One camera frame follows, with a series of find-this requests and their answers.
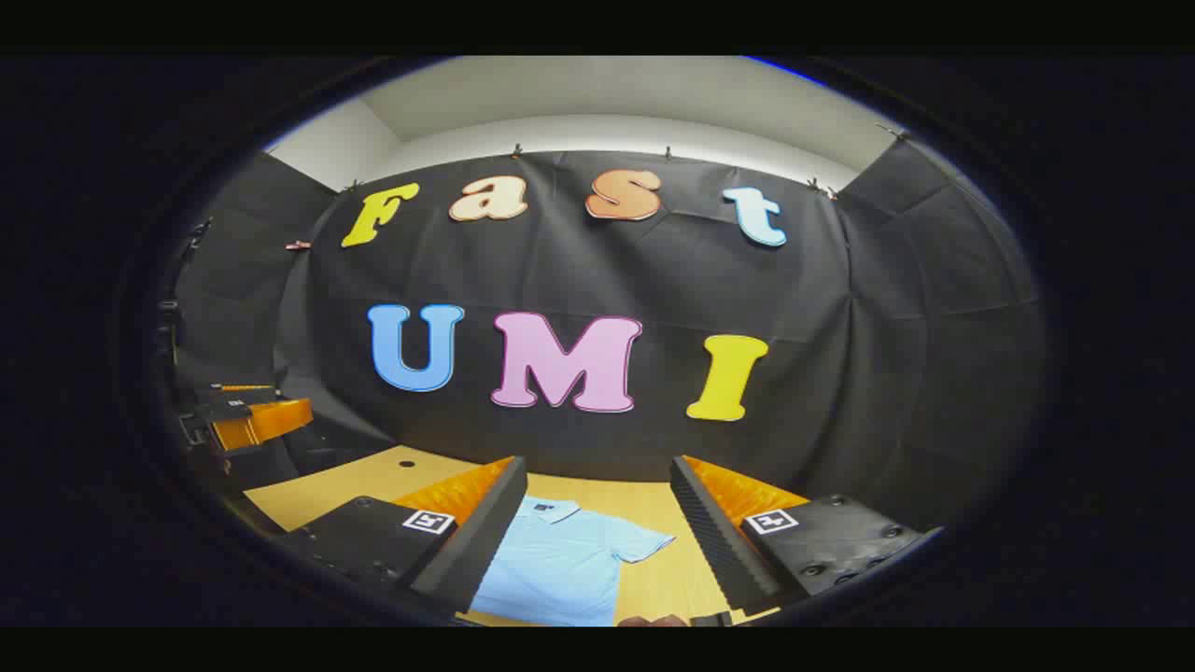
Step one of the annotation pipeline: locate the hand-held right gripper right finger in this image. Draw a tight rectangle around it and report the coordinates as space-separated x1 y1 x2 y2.
668 455 946 617

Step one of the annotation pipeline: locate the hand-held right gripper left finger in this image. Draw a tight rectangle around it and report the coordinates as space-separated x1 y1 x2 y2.
266 455 529 619

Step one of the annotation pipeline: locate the light blue T-shirt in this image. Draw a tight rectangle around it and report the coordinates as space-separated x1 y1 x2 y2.
467 497 677 627

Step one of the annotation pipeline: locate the black backdrop cloth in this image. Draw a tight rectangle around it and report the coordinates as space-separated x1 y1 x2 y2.
163 138 1047 533

